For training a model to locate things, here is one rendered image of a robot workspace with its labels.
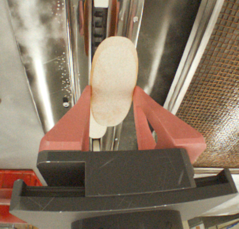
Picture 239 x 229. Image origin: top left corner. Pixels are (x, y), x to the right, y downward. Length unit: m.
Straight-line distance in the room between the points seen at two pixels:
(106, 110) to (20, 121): 0.25
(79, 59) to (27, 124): 0.20
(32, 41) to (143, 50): 0.15
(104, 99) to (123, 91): 0.02
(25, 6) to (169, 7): 0.16
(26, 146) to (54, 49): 0.29
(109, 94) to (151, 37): 0.14
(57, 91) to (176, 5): 0.19
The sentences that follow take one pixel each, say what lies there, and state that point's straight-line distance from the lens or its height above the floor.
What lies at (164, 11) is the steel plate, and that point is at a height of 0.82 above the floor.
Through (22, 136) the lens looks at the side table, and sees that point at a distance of 0.43.
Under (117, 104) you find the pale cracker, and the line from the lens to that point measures 0.16.
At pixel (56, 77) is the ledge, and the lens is 0.24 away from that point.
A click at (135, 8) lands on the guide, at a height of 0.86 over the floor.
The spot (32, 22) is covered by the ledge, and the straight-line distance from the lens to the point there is 0.21.
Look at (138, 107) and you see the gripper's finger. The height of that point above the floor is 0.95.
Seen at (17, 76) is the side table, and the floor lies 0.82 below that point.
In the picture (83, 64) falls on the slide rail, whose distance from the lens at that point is 0.24.
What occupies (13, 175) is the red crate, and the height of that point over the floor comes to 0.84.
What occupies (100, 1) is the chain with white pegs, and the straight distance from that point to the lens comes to 0.18.
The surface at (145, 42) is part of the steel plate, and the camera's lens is 0.27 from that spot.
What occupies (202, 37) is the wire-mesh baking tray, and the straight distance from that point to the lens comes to 0.19.
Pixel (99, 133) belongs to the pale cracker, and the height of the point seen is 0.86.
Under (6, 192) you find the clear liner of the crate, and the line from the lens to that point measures 0.55.
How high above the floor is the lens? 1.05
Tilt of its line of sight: 41 degrees down
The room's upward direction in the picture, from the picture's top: 171 degrees clockwise
